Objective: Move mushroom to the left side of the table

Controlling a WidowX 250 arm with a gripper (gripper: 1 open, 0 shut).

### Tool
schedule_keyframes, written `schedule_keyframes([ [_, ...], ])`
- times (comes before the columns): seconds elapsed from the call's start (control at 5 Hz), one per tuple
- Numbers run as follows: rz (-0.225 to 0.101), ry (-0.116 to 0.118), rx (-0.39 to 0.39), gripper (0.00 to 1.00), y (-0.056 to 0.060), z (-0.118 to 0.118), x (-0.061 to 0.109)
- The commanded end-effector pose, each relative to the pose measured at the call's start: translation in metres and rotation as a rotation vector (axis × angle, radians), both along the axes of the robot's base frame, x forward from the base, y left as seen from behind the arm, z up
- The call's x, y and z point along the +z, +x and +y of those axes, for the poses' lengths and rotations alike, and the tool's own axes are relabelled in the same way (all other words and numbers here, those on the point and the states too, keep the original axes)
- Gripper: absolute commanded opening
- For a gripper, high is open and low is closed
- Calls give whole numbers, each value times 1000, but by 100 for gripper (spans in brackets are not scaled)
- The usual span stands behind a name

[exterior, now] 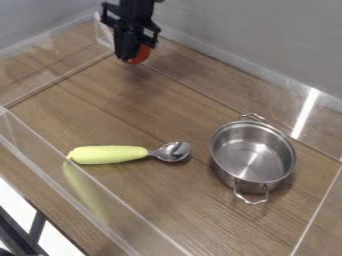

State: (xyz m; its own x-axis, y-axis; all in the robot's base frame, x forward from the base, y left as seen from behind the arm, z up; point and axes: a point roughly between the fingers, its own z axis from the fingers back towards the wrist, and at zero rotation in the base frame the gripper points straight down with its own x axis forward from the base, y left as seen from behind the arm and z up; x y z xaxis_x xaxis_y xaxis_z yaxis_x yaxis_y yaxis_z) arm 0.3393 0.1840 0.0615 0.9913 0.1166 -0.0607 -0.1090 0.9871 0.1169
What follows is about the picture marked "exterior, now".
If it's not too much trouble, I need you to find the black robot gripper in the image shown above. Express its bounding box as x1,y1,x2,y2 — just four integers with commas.
100,1,162,62

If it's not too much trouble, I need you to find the red white toy mushroom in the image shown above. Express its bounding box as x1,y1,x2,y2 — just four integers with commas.
128,44,151,64

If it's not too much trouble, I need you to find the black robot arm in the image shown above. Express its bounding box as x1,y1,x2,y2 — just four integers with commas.
100,0,164,64

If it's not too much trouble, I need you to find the stainless steel pot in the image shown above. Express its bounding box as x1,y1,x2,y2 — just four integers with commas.
210,113,297,205

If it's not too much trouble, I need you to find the clear acrylic corner bracket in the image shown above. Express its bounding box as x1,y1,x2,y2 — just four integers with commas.
94,12,115,51

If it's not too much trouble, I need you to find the spoon with yellow handle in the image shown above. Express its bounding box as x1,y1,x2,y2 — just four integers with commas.
67,142,191,165

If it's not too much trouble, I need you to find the clear acrylic enclosure wall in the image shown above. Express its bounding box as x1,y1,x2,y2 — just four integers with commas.
0,15,342,256

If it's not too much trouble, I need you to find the black metal table frame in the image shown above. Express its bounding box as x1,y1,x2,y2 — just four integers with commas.
0,206,50,256

